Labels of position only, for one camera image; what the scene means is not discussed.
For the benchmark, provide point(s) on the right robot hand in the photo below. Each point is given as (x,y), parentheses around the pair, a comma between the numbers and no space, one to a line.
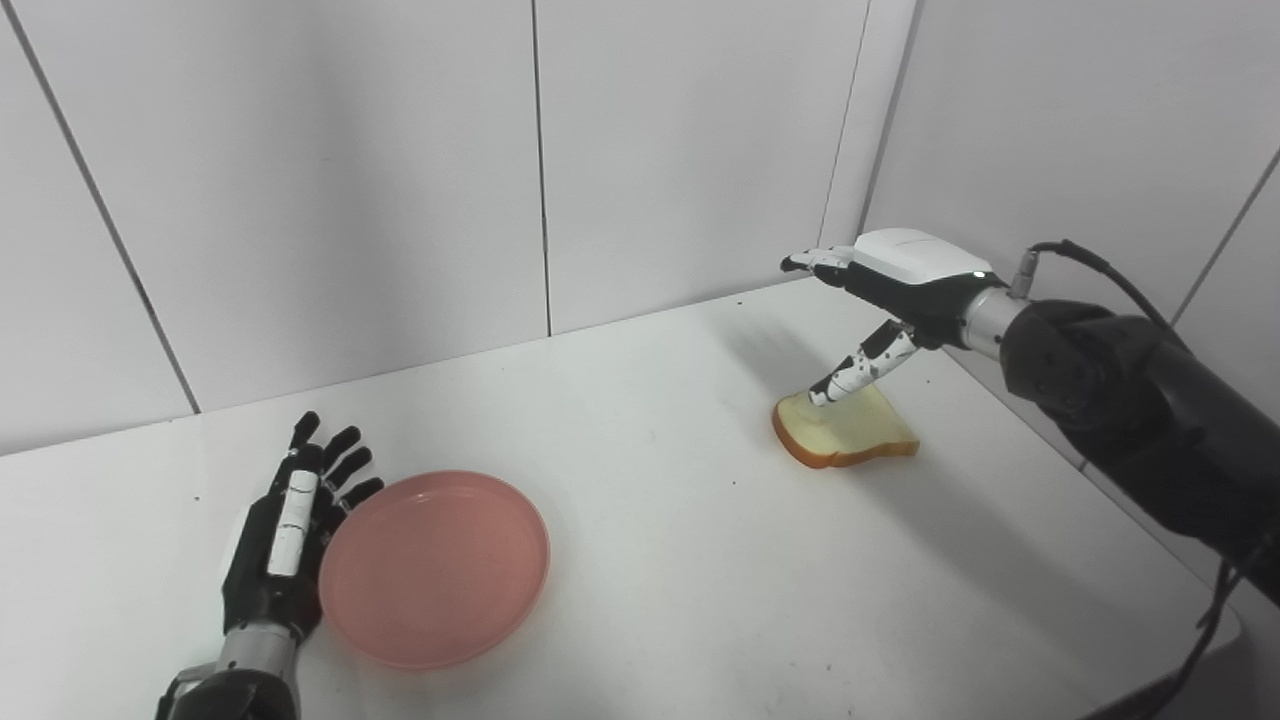
(900,290)

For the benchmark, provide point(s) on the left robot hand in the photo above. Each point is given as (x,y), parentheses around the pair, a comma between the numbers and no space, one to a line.
(285,540)

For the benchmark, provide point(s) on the slice of bread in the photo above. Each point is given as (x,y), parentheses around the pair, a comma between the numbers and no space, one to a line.
(850,432)

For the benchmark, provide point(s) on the pink plate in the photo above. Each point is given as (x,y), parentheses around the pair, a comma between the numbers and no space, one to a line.
(435,568)

